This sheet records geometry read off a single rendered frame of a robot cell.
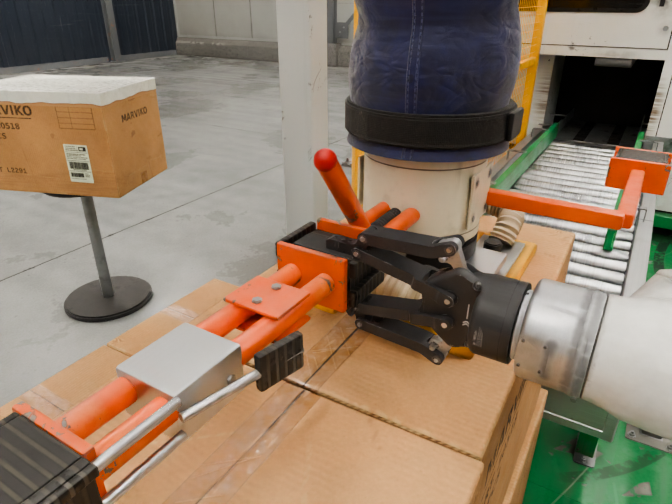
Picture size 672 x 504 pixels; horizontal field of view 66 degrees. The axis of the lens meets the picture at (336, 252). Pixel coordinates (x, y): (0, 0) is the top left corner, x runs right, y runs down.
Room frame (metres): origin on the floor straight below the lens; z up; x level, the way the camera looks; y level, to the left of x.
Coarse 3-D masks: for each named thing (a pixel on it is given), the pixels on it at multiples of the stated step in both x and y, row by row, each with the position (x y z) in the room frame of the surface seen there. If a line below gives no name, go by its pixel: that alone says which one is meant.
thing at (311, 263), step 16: (320, 224) 0.55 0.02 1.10; (336, 224) 0.53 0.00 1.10; (288, 240) 0.50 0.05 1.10; (288, 256) 0.48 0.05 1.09; (304, 256) 0.46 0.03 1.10; (320, 256) 0.46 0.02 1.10; (336, 256) 0.45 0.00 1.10; (304, 272) 0.47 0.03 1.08; (320, 272) 0.46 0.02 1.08; (336, 272) 0.45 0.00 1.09; (352, 272) 0.45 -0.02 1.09; (368, 272) 0.48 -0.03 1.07; (336, 288) 0.45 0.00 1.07; (352, 288) 0.46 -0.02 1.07; (368, 288) 0.47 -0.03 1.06; (320, 304) 0.46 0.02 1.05; (336, 304) 0.45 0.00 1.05; (352, 304) 0.44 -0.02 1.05
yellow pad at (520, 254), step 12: (480, 240) 0.78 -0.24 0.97; (492, 240) 0.72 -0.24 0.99; (516, 240) 0.79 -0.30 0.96; (504, 252) 0.73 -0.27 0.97; (516, 252) 0.73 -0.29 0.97; (528, 252) 0.74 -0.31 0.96; (504, 264) 0.69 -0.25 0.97; (516, 264) 0.70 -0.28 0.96; (516, 276) 0.67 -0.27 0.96; (456, 348) 0.50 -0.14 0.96; (468, 348) 0.49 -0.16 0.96
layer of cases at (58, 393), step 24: (216, 288) 1.35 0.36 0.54; (168, 312) 1.22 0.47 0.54; (192, 312) 1.22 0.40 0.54; (120, 336) 1.10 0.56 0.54; (144, 336) 1.10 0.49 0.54; (96, 360) 1.00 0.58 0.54; (120, 360) 1.00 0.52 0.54; (48, 384) 0.92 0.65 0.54; (72, 384) 0.92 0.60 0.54; (96, 384) 0.92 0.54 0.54; (0, 408) 0.84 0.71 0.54; (48, 408) 0.84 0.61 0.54; (528, 432) 0.77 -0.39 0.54; (528, 456) 0.77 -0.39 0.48
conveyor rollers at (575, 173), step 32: (544, 160) 2.73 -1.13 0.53; (576, 160) 2.73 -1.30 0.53; (608, 160) 2.68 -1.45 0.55; (544, 192) 2.22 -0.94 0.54; (576, 192) 2.23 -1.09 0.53; (608, 192) 2.18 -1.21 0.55; (544, 224) 1.87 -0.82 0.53; (576, 224) 1.82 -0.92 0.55; (576, 256) 1.56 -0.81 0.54; (608, 256) 1.59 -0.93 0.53; (608, 288) 1.35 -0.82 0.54
